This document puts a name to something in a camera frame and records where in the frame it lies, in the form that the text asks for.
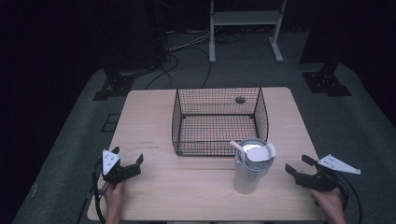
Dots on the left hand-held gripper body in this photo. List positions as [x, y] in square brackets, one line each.
[115, 174]

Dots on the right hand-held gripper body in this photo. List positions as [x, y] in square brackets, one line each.
[320, 182]

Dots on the white tumbler cup with lid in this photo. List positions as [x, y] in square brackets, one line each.
[247, 177]

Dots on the white drinking straw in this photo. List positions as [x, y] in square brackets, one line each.
[237, 146]

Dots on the person's left hand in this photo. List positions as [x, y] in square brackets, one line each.
[114, 194]

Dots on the person's right hand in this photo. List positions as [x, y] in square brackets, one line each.
[331, 202]

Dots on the black stand base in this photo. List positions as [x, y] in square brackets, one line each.
[327, 82]
[116, 85]

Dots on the dark cabinet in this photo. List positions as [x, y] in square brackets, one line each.
[134, 34]

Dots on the white metal desk frame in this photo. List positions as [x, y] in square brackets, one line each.
[246, 18]

